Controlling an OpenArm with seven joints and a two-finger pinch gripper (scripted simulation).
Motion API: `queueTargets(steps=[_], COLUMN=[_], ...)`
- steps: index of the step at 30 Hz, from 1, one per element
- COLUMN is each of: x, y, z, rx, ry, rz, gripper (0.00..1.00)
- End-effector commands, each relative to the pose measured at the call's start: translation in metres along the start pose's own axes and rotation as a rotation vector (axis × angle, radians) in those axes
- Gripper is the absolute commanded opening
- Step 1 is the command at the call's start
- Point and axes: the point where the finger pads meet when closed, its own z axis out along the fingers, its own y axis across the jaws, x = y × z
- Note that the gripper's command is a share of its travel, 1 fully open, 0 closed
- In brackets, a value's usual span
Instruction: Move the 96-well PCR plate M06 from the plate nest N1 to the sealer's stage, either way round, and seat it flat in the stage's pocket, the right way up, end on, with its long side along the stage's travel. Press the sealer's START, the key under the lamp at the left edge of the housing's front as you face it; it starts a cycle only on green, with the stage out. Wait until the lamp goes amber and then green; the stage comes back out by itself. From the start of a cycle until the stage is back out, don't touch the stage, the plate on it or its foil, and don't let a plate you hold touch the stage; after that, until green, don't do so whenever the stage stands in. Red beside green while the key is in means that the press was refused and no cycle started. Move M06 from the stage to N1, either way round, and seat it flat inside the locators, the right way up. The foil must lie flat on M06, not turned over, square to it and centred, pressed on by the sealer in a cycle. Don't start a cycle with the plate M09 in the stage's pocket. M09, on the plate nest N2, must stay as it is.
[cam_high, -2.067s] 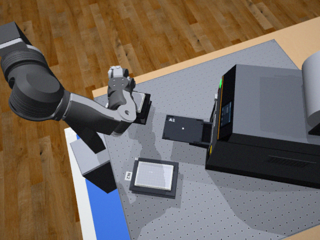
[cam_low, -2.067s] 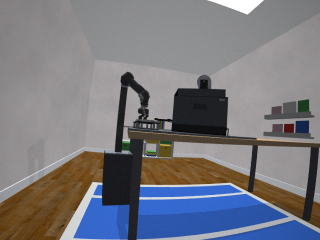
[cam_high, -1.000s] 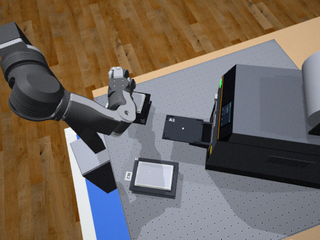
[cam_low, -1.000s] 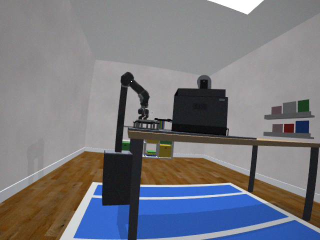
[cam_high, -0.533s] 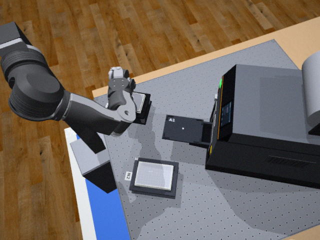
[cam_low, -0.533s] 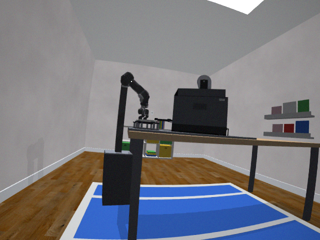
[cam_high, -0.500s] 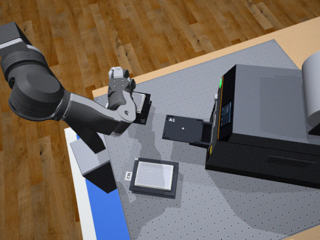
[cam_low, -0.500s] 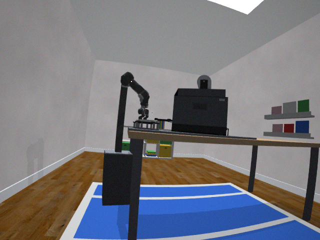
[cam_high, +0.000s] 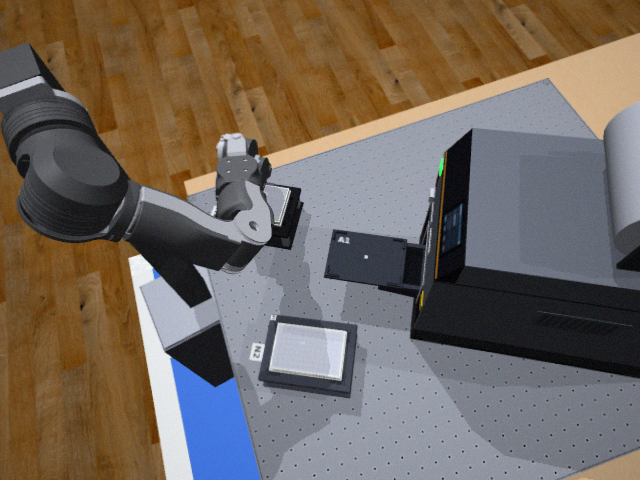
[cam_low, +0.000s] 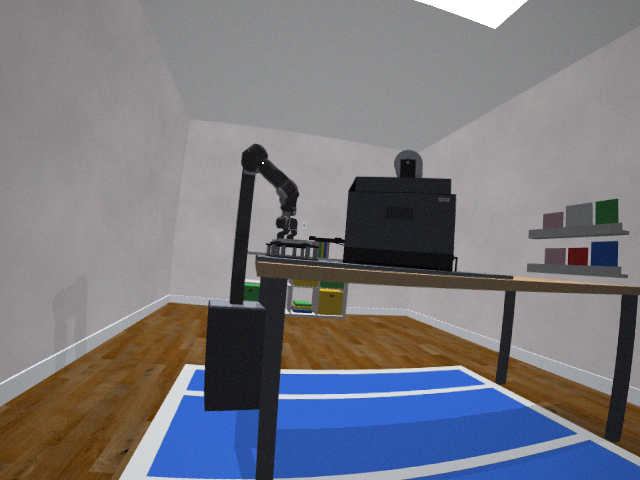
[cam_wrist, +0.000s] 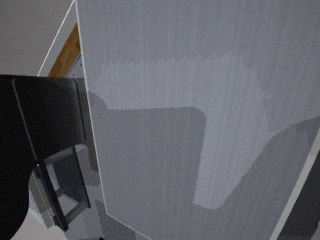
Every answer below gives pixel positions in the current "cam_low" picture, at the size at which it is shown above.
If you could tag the grey cylinder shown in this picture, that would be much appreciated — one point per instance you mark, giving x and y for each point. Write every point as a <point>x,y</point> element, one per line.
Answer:
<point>409,154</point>

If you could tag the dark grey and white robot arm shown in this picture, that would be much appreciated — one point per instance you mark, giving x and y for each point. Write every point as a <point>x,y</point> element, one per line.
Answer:
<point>273,175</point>

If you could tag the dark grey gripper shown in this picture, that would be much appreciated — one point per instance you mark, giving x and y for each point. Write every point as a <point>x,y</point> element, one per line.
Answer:
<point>284,222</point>

